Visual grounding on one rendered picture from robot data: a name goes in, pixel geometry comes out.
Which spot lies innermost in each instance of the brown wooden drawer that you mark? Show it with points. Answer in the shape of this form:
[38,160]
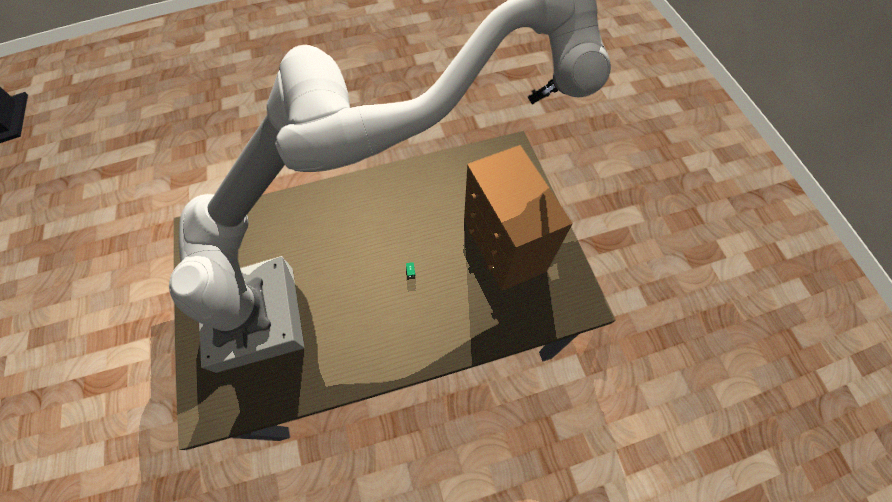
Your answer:
[481,200]
[496,251]
[494,266]
[500,234]
[475,214]
[474,230]

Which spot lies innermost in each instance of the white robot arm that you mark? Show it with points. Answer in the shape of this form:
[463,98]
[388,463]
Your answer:
[323,133]

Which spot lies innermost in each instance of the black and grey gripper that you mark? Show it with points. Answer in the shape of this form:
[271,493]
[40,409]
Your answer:
[542,92]

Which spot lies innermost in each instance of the orange-brown wooden chest of drawers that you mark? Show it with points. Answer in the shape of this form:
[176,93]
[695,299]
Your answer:
[527,209]

